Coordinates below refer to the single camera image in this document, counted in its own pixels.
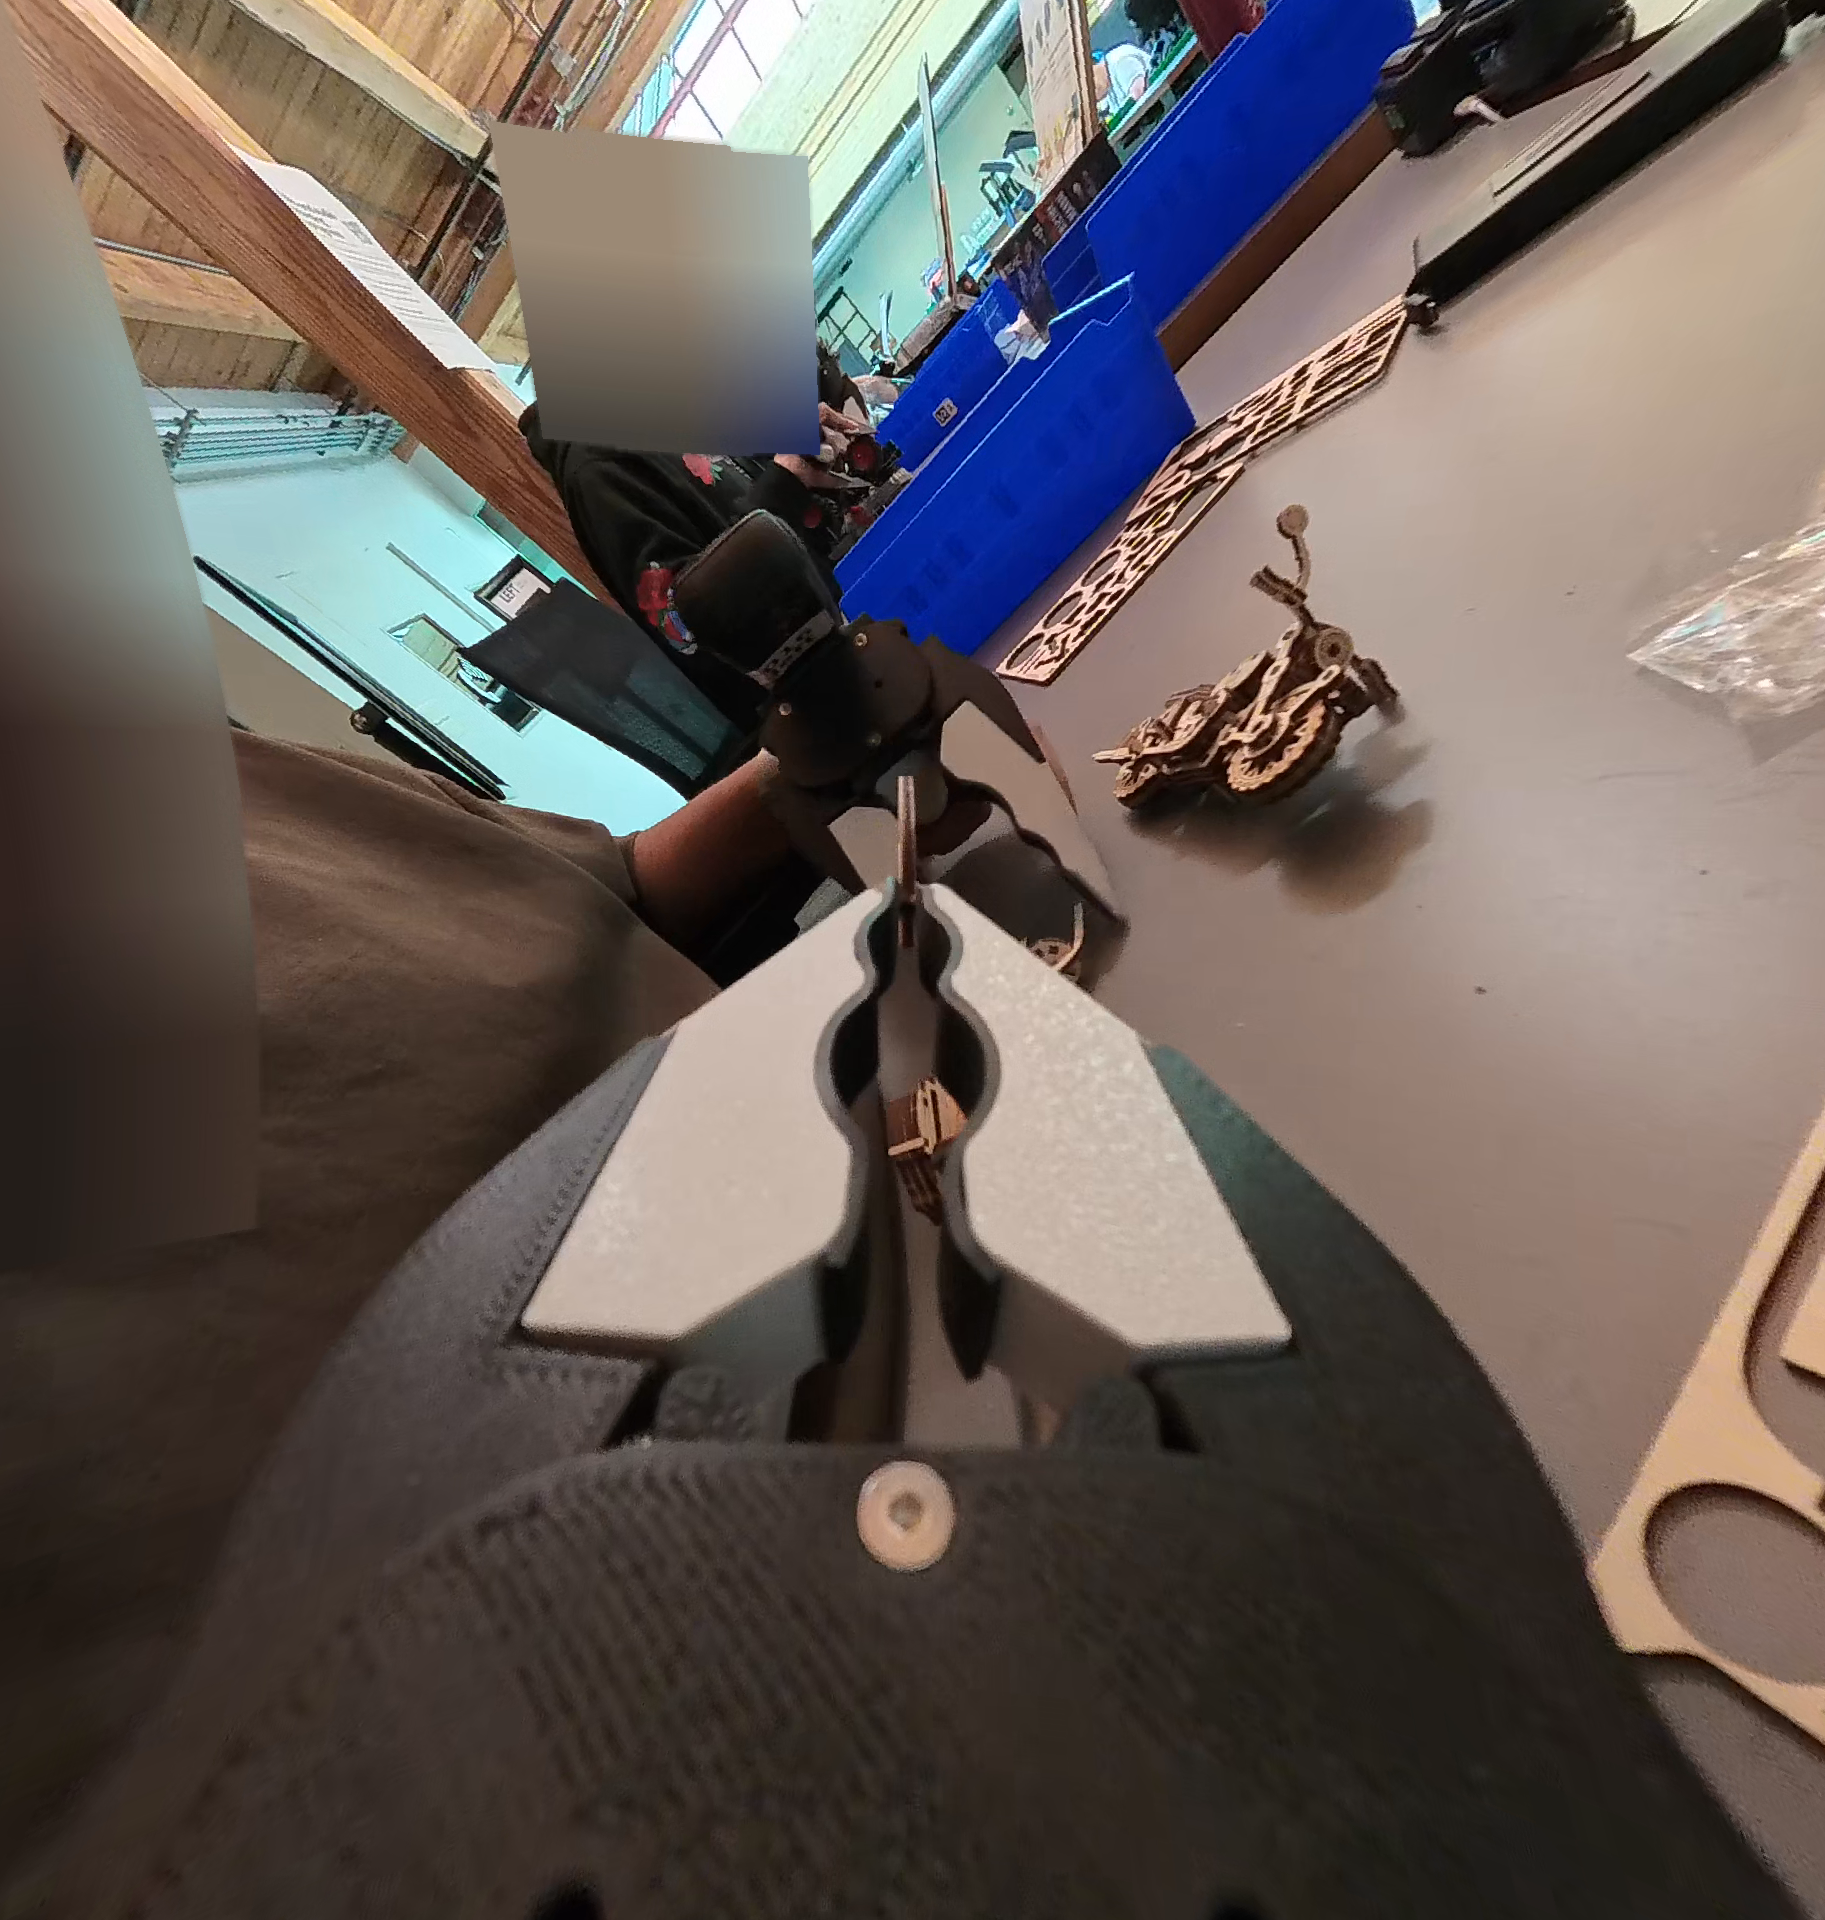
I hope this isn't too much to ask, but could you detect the clear plastic bag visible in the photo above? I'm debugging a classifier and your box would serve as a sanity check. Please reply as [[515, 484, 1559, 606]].
[[1622, 449, 1825, 722]]

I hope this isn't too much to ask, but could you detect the large blue plastic bin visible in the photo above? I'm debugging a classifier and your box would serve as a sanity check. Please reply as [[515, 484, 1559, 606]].
[[1084, 0, 1416, 331]]

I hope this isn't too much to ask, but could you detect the small clear packet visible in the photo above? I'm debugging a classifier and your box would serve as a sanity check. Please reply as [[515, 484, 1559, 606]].
[[990, 237, 1069, 366]]

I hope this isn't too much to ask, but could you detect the black device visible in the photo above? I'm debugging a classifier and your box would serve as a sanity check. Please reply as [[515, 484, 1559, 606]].
[[1376, 0, 1632, 157]]

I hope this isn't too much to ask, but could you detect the printed cardboard box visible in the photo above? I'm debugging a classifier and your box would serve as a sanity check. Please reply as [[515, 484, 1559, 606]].
[[1018, 0, 1097, 157]]

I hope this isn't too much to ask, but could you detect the person's olive shirt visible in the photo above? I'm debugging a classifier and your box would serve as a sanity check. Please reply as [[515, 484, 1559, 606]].
[[0, 724, 725, 1920]]

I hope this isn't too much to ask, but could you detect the large pale wooden puzzle sheet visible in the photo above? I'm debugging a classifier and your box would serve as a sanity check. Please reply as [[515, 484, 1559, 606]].
[[1586, 1019, 1825, 1801]]

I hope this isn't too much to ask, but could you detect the wooden beam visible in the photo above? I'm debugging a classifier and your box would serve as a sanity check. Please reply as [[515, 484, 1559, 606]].
[[13, 0, 618, 602]]

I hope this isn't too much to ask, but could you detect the black flat box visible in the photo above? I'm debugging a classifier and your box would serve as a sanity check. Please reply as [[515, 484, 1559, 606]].
[[1410, 0, 1791, 323]]

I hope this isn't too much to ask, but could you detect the person's left forearm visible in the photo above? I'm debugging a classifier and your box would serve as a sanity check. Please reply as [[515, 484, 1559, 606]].
[[618, 748, 817, 962]]

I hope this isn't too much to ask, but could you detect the wooden motorcycle model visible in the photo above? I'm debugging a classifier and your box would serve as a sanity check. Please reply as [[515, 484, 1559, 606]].
[[1094, 506, 1400, 813]]

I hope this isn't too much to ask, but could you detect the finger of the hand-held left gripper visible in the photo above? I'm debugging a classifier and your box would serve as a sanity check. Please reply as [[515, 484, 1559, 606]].
[[806, 789, 1084, 968], [942, 717, 1127, 923]]

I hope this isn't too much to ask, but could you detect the white paper notice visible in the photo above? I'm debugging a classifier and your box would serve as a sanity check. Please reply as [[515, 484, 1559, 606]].
[[237, 149, 498, 379]]

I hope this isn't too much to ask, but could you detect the small wooden puzzle part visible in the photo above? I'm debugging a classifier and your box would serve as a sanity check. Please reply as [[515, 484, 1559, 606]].
[[883, 772, 965, 1202]]

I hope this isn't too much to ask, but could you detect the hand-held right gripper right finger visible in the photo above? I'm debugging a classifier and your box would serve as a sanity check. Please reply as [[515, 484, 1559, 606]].
[[920, 879, 1290, 1382]]

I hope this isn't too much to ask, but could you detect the dark wooden puzzle sheet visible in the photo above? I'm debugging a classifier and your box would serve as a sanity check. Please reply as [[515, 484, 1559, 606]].
[[993, 449, 1249, 685], [1153, 294, 1412, 496]]

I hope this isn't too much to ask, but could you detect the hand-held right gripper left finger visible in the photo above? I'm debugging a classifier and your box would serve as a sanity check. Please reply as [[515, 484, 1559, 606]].
[[521, 879, 902, 1373]]

